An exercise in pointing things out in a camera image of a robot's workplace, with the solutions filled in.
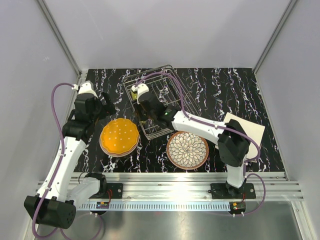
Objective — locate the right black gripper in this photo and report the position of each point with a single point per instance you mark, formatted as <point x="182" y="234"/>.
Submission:
<point x="139" y="106"/>

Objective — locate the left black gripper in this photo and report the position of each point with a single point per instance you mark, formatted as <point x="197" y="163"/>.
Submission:
<point x="107" y="110"/>

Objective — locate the metal wire dish rack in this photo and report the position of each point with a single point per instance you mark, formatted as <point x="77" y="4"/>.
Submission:
<point x="171" y="86"/>

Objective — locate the pink polka dot plate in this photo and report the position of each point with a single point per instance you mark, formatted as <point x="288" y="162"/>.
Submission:
<point x="117" y="155"/>

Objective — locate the green polka dot plate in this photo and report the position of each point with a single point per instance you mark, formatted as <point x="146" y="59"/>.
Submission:
<point x="134" y="96"/>

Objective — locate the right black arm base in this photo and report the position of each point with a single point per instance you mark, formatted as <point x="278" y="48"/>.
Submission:
<point x="224" y="191"/>

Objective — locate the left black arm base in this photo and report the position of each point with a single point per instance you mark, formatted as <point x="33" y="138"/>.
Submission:
<point x="113" y="190"/>

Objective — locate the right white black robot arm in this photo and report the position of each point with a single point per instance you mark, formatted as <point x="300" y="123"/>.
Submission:
<point x="230" y="138"/>

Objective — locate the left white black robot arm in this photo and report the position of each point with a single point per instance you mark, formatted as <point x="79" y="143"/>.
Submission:
<point x="54" y="205"/>

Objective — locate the black marble pattern mat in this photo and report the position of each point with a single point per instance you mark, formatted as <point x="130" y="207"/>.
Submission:
<point x="225" y="94"/>

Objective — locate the orange polka dot plate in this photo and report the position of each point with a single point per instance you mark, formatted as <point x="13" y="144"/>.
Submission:
<point x="119" y="135"/>

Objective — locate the floral patterned brown plate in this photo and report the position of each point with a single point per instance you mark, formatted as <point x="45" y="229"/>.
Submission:
<point x="187" y="151"/>

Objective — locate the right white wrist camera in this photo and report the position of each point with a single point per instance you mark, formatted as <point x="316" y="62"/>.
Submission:
<point x="140" y="89"/>

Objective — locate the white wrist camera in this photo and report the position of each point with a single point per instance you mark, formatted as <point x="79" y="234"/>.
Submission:
<point x="140" y="89"/>
<point x="86" y="91"/>

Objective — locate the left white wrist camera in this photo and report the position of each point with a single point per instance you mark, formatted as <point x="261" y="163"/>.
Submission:
<point x="86" y="91"/>

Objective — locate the left aluminium frame post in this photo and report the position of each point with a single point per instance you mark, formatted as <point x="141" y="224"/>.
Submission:
<point x="58" y="35"/>

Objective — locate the aluminium frame post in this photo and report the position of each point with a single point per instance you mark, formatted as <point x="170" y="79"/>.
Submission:
<point x="276" y="32"/>
<point x="58" y="35"/>

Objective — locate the aluminium mounting rail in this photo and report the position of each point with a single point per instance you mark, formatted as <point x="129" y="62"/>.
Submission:
<point x="195" y="186"/>

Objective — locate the white slotted cable duct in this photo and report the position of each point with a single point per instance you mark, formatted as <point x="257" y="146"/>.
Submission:
<point x="148" y="206"/>

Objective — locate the right aluminium frame post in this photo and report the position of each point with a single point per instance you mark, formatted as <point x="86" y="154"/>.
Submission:
<point x="276" y="32"/>

